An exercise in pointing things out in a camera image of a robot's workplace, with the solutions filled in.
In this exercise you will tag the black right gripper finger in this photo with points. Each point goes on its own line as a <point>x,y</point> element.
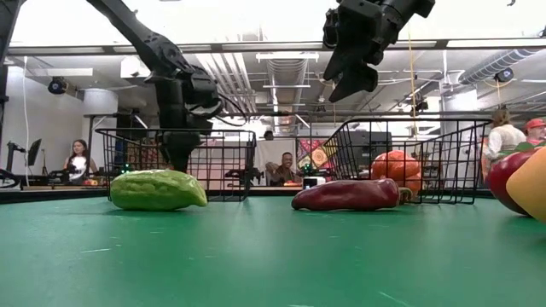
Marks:
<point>360,79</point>
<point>339,61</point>

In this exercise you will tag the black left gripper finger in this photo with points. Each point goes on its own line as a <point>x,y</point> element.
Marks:
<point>180,149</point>

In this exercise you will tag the green bumpy gourd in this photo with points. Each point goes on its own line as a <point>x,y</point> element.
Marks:
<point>158,189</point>

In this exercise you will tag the orange-red pumpkin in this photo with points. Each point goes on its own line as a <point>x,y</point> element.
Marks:
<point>394,166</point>

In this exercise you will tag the red tomato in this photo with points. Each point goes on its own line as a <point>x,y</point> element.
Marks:
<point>503,179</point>

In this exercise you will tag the yellow lemon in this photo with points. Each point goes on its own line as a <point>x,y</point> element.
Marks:
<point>531,187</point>

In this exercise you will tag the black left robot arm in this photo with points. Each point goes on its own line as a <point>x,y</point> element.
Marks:
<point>141,38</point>

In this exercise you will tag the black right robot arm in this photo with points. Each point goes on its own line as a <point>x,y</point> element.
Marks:
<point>420,6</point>

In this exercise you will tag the white ceiling air unit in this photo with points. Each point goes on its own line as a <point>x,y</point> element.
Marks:
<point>132,68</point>

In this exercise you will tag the person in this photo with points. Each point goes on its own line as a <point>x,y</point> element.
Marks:
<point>79,162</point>
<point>535,132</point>
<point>505,138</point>
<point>285,170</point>

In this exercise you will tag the small white screen device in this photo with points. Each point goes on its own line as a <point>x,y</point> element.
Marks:
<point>313,182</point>

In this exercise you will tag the green table mat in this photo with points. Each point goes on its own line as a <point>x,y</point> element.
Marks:
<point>256,256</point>

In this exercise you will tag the black monitor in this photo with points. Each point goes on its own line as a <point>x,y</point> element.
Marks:
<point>34,151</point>

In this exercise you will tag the colourful patterned wall cloth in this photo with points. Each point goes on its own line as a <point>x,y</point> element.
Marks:
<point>317,155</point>

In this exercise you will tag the silver ventilation duct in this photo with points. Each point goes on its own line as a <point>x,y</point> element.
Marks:
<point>495,64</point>

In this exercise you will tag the black table frame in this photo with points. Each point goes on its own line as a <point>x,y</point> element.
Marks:
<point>42,195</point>

